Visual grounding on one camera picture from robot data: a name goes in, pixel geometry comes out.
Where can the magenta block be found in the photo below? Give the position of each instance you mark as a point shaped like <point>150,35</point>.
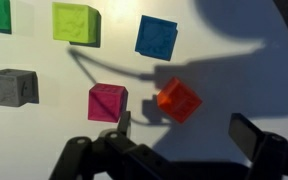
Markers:
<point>105,103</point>

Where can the yellow block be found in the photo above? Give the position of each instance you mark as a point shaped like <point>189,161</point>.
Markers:
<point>72,21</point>

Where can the blue block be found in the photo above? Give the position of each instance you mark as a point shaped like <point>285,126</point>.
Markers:
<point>155,37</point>

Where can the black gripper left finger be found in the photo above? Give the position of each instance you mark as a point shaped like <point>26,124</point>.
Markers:
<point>117,156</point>

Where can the orange block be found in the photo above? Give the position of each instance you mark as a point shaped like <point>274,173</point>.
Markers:
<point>179,100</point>

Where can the gray block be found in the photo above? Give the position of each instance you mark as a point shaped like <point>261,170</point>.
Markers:
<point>7,87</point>

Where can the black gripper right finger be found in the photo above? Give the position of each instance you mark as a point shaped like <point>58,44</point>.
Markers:
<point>270,156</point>

